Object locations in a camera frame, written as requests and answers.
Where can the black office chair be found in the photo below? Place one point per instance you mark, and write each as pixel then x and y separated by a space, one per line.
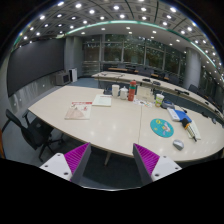
pixel 37 133

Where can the white paper bag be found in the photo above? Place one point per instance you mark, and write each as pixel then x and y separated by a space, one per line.
pixel 145 93

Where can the blue folder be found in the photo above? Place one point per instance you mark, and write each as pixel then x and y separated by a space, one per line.
pixel 182 115

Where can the grey computer mouse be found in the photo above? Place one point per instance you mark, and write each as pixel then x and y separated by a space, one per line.
pixel 178 144

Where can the black and yellow tool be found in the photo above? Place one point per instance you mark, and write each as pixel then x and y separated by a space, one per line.
pixel 186 125

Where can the white cabinet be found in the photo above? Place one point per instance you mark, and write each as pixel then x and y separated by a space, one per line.
pixel 73 74

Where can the grey blue device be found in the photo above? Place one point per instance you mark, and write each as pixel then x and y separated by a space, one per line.
pixel 167 104

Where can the white paper sheet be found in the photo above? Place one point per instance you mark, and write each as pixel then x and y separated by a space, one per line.
pixel 102 100

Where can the large dark wall screen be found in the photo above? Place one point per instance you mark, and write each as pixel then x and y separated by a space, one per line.
pixel 33 61

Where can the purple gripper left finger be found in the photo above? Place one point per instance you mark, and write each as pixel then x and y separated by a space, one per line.
pixel 69 166

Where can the round teal mouse pad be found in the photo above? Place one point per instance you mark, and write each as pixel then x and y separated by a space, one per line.
pixel 162 128

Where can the grey box appliance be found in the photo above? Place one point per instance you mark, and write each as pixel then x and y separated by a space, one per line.
pixel 62 79

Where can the green and white paper cup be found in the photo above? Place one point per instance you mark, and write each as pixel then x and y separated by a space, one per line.
pixel 159 100

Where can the red water bottle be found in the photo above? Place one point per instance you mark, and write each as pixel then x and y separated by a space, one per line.
pixel 132 90

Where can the pink and white booklet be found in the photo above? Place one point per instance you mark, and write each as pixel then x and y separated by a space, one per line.
pixel 79 111

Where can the long rear conference table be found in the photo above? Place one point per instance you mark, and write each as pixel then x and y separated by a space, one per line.
pixel 159 85

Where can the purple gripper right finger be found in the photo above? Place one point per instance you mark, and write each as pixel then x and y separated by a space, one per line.
pixel 151 166

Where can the white lidded jar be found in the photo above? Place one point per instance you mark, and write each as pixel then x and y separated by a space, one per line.
pixel 123 93

